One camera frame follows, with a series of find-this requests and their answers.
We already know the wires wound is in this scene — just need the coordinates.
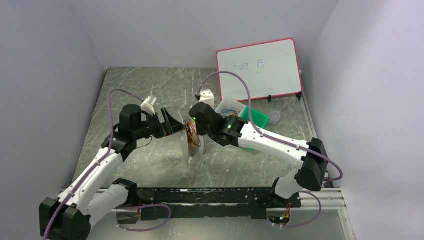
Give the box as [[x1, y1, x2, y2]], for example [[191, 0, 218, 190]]
[[184, 120, 202, 148]]

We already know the colourful wire bundle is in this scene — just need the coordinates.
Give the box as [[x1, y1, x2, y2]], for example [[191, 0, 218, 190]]
[[221, 105, 243, 118]]

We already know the white filament spool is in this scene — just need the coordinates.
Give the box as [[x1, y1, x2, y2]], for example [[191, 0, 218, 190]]
[[179, 112, 205, 165]]

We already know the green plastic bin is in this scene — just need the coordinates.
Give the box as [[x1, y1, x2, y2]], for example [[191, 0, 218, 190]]
[[239, 106, 270, 152]]

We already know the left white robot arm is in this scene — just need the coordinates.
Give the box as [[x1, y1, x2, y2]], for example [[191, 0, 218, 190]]
[[39, 104, 186, 240]]

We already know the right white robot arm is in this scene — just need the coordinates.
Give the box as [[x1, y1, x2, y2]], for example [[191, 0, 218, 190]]
[[189, 102, 328, 199]]

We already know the red framed whiteboard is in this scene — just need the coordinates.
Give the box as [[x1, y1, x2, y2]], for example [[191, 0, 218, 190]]
[[216, 38, 303, 101]]

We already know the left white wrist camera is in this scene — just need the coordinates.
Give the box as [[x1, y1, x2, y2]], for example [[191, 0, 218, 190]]
[[140, 95, 157, 116]]

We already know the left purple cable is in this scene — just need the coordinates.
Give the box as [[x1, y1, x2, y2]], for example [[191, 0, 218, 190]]
[[41, 88, 147, 240]]

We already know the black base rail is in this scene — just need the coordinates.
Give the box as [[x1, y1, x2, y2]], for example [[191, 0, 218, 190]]
[[123, 187, 302, 221]]

